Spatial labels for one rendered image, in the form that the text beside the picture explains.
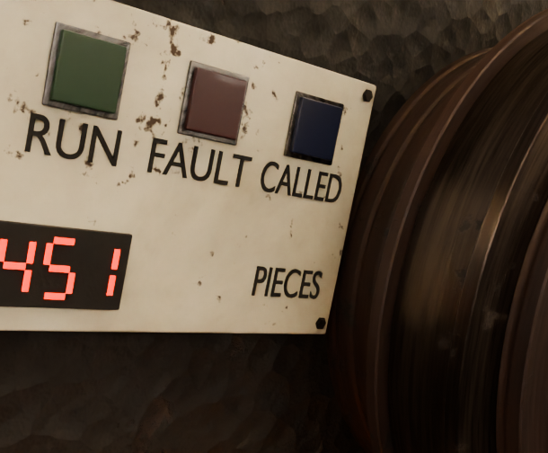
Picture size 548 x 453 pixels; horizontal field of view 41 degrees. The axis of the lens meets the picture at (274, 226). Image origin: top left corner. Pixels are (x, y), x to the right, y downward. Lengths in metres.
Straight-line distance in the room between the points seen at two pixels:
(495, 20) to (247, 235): 0.30
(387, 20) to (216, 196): 0.20
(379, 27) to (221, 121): 0.17
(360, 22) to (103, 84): 0.21
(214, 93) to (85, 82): 0.08
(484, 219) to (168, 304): 0.19
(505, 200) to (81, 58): 0.24
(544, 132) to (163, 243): 0.23
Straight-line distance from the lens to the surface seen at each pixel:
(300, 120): 0.47
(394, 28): 0.56
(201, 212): 0.44
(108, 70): 0.40
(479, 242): 0.42
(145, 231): 0.43
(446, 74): 0.60
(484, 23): 0.64
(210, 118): 0.43
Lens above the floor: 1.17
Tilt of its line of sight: 5 degrees down
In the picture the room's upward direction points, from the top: 11 degrees clockwise
